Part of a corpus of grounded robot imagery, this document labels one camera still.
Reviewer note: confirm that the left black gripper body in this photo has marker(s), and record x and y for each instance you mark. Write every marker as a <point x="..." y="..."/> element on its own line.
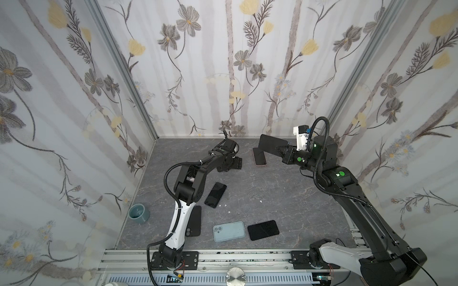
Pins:
<point x="234" y="164"/>

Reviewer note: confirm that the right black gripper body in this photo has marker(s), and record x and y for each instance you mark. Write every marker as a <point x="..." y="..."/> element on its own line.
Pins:
<point x="288" y="155"/>

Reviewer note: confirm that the pink phone case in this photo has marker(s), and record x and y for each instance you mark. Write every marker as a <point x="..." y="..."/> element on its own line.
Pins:
<point x="259" y="156"/>

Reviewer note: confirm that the blue-edged phone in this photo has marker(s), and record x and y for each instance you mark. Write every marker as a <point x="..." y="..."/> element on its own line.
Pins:
<point x="272" y="145"/>
<point x="215" y="195"/>

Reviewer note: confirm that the light blue phone case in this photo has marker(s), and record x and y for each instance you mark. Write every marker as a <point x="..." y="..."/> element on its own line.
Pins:
<point x="229" y="231"/>

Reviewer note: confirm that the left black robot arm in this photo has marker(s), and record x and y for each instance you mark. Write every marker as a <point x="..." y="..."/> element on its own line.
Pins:
<point x="185" y="183"/>

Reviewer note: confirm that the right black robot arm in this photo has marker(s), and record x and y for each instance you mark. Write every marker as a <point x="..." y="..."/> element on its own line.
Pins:
<point x="391" y="261"/>

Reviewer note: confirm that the black phone case near left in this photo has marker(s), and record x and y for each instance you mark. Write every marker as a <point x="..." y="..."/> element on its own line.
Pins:
<point x="195" y="222"/>

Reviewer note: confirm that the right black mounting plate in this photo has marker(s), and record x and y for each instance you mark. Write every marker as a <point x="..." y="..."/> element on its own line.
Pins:
<point x="300" y="260"/>

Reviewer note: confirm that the black mounting plate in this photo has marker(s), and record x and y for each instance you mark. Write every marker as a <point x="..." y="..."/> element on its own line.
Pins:
<point x="300" y="260"/>
<point x="189" y="262"/>

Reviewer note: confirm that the teal ceramic cup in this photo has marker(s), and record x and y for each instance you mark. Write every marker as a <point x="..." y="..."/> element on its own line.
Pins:
<point x="139" y="214"/>

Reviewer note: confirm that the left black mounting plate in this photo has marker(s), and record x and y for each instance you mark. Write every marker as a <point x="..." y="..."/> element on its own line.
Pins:
<point x="189" y="262"/>

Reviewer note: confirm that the round silver knob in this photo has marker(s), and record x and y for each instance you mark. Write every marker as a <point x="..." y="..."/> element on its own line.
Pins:
<point x="235" y="277"/>

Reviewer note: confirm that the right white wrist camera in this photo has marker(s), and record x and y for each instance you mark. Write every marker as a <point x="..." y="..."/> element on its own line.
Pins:
<point x="301" y="137"/>

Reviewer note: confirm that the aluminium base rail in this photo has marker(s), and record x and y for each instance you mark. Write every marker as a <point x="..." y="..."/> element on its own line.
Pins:
<point x="220" y="261"/>

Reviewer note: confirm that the white slotted cable duct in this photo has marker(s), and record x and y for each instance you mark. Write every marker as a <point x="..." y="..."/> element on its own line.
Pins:
<point x="215" y="279"/>

